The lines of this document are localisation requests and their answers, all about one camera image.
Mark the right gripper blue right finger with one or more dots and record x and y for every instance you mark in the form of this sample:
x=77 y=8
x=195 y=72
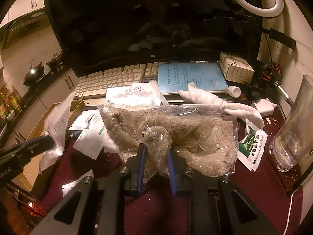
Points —
x=171 y=171

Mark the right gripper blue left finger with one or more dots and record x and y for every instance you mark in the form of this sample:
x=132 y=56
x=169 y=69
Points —
x=142 y=156

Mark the brown plush towel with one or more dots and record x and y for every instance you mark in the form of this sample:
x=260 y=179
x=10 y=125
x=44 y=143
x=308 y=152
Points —
x=202 y=134

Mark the white paper packet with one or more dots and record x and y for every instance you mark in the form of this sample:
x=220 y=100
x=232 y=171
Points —
x=137 y=94

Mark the green white medicine sachet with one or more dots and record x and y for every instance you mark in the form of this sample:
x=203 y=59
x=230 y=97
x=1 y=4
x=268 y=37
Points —
x=252 y=146

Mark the white knotted cloth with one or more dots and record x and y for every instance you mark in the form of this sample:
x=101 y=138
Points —
x=200 y=96

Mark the blue paper booklet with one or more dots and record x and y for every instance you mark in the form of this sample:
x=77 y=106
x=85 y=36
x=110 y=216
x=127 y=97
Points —
x=173 y=77

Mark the beige mechanical keyboard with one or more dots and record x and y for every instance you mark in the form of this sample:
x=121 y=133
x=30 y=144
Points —
x=95 y=85

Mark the black wok on stove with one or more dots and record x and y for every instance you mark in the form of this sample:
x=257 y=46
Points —
x=33 y=74

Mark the small white bottle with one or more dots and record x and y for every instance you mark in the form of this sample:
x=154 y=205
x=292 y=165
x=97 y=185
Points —
x=234 y=91

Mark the metal pot on stove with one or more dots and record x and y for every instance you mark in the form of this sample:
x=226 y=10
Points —
x=56 y=61

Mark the white power adapter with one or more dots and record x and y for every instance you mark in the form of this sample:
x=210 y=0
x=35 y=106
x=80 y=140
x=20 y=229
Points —
x=264 y=107

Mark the white cardboard box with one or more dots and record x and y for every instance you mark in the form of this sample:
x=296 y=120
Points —
x=235 y=69

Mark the clear glass cup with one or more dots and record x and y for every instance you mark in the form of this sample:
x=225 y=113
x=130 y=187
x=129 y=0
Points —
x=293 y=141

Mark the black TCL monitor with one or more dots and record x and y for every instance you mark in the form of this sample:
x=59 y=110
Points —
x=97 y=35

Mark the orange black small gadget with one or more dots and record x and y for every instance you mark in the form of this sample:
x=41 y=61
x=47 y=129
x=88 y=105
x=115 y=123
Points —
x=270 y=72

